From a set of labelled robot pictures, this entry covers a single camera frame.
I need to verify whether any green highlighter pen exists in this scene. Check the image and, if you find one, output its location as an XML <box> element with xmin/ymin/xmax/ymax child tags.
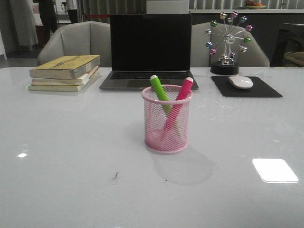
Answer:
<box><xmin>150</xmin><ymin>75</ymin><xmax>181</xmax><ymax>136</ymax></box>

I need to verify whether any pink highlighter pen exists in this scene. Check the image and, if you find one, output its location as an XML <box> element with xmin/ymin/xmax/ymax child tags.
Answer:
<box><xmin>160</xmin><ymin>76</ymin><xmax>194</xmax><ymax>143</ymax></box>

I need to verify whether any pink mesh pen holder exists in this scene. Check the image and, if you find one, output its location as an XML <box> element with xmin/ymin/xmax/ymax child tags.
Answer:
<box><xmin>142</xmin><ymin>85</ymin><xmax>193</xmax><ymax>153</ymax></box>

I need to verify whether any grey laptop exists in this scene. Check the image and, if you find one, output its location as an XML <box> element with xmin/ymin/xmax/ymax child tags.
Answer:
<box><xmin>99</xmin><ymin>14</ymin><xmax>192</xmax><ymax>91</ymax></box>

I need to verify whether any middle cream book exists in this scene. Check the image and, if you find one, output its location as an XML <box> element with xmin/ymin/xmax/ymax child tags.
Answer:
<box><xmin>31</xmin><ymin>66</ymin><xmax>99</xmax><ymax>86</ymax></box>

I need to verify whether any cream book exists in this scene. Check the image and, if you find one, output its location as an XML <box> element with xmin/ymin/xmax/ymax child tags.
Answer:
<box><xmin>28</xmin><ymin>74</ymin><xmax>96</xmax><ymax>92</ymax></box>
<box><xmin>31</xmin><ymin>66</ymin><xmax>99</xmax><ymax>86</ymax></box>

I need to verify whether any bottom cream book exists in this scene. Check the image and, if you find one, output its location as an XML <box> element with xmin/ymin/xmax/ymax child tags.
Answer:
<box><xmin>28</xmin><ymin>74</ymin><xmax>96</xmax><ymax>92</ymax></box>

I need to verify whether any right grey armchair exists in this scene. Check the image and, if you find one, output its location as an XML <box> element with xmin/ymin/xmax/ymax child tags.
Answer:
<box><xmin>190</xmin><ymin>22</ymin><xmax>270</xmax><ymax>67</ymax></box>

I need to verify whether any grey armchair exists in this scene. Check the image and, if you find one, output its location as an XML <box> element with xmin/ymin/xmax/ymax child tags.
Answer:
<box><xmin>190</xmin><ymin>22</ymin><xmax>270</xmax><ymax>67</ymax></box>
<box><xmin>37</xmin><ymin>21</ymin><xmax>112</xmax><ymax>67</ymax></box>

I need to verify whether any white computer mouse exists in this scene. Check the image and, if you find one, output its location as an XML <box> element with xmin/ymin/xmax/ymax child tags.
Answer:
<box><xmin>228</xmin><ymin>75</ymin><xmax>253</xmax><ymax>89</ymax></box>

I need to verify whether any top yellow book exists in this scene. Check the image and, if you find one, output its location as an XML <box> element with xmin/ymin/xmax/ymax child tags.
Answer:
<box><xmin>29</xmin><ymin>55</ymin><xmax>101</xmax><ymax>79</ymax></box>

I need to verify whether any ferris wheel desk toy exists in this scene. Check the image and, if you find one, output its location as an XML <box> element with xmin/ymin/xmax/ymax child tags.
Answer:
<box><xmin>204</xmin><ymin>11</ymin><xmax>253</xmax><ymax>75</ymax></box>

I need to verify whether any left grey armchair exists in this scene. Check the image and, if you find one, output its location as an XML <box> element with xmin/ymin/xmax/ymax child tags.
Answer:
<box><xmin>37</xmin><ymin>21</ymin><xmax>112</xmax><ymax>67</ymax></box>

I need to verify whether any black mouse pad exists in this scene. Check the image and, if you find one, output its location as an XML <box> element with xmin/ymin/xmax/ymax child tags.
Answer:
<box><xmin>211</xmin><ymin>76</ymin><xmax>283</xmax><ymax>98</ymax></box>

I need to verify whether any red bin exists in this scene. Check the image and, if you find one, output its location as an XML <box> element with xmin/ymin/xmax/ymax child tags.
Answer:
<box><xmin>36</xmin><ymin>25</ymin><xmax>47</xmax><ymax>48</ymax></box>

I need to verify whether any fruit bowl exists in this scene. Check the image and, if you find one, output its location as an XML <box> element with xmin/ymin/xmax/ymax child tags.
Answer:
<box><xmin>245</xmin><ymin>0</ymin><xmax>266</xmax><ymax>10</ymax></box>

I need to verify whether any person in background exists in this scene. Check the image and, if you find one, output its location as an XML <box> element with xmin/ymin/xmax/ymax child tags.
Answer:
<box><xmin>33</xmin><ymin>0</ymin><xmax>57</xmax><ymax>42</ymax></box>

